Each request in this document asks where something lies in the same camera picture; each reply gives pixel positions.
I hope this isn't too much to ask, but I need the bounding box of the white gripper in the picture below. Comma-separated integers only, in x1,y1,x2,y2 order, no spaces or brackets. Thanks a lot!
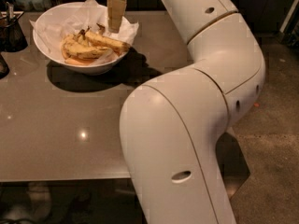
107,0,127,33

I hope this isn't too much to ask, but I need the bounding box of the ripe banana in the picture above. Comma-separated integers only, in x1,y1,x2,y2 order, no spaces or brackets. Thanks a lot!
85,31,131,53
62,40,112,59

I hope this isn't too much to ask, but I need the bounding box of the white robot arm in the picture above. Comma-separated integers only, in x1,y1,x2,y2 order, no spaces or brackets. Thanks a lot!
120,0,265,224

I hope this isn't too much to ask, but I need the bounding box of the back small banana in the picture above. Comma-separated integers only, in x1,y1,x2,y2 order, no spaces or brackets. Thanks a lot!
74,29,89,47

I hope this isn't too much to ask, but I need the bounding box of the white ceramic bowl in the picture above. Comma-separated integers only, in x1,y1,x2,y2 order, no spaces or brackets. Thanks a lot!
32,2,134,77

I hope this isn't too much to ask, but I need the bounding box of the white paper liner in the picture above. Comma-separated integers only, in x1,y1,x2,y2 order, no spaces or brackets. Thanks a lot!
29,0,140,65

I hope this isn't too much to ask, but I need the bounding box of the black mesh utensil holder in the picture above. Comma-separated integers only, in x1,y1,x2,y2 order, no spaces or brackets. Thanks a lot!
0,2,28,52

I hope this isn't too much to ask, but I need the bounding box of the dark round object at left edge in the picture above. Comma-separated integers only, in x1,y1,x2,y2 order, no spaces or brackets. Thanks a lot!
0,54,9,79

